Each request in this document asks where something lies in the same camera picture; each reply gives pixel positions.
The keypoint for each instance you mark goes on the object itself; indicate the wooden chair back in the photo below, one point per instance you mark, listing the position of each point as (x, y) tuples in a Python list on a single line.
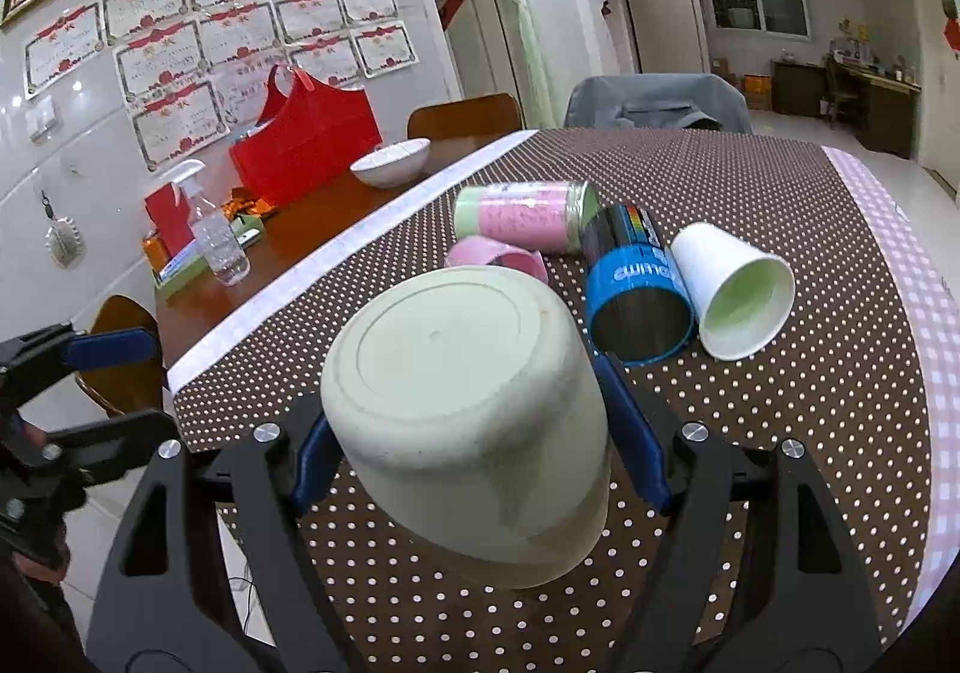
[(465, 114)]

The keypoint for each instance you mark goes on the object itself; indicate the red packet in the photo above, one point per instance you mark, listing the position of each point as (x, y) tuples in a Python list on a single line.
[(171, 215)]

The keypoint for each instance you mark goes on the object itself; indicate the white refrigerator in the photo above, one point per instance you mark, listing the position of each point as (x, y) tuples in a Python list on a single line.
[(667, 20)]

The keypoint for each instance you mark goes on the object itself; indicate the white paper cup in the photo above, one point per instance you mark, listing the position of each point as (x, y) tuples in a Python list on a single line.
[(720, 275)]

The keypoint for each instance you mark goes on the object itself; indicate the desk chair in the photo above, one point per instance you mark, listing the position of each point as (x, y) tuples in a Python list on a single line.
[(840, 91)]

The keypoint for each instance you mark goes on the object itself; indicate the white bowl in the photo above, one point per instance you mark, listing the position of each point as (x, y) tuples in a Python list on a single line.
[(390, 161)]

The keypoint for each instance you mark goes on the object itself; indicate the cream plastic cup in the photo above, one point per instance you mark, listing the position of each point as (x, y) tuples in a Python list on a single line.
[(465, 410)]

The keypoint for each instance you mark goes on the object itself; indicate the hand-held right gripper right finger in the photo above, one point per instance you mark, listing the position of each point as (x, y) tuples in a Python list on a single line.
[(636, 427)]

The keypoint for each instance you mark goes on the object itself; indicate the clear spray bottle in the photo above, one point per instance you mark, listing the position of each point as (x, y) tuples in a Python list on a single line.
[(217, 238)]

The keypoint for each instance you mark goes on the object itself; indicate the green box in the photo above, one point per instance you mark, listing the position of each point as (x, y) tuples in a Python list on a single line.
[(180, 271)]

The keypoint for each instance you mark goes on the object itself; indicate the wooden chair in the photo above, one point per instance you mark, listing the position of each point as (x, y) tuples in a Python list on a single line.
[(124, 373), (465, 114)]

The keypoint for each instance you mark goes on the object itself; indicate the person's left forearm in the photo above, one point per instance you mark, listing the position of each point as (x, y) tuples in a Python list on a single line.
[(34, 628)]

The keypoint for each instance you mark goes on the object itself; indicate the orange snack wrappers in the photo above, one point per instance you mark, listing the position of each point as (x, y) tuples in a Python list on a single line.
[(247, 208)]

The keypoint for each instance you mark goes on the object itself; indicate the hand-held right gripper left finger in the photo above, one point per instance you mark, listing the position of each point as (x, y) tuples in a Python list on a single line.
[(310, 457)]

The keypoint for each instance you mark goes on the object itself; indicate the group of wall certificates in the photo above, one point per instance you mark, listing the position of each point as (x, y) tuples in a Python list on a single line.
[(225, 35)]

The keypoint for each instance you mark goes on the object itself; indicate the hanging metal ornament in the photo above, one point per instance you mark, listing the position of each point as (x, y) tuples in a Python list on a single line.
[(64, 241)]

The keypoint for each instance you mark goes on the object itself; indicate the red bag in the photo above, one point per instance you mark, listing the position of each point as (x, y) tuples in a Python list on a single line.
[(307, 140)]

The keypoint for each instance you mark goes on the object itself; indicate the brown polka dot tablecloth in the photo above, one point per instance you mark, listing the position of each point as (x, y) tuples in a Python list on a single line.
[(787, 418)]

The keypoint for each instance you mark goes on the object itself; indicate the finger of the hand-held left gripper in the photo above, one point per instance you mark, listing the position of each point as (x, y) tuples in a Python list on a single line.
[(112, 347), (120, 434)]

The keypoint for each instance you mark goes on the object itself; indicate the green and pink printed cup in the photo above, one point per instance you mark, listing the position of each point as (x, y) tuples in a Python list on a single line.
[(517, 215)]

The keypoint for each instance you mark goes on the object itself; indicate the dark wooden desk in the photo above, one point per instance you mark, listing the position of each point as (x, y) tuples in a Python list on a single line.
[(885, 106)]

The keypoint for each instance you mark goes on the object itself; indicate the cardboard box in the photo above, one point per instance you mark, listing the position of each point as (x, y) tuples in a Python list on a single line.
[(757, 91)]

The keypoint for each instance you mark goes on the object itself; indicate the blue and black metal cup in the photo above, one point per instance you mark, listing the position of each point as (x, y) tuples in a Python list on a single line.
[(637, 283)]

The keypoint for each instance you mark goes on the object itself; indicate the grey covered chair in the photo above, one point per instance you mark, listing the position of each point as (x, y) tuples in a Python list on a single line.
[(652, 103)]

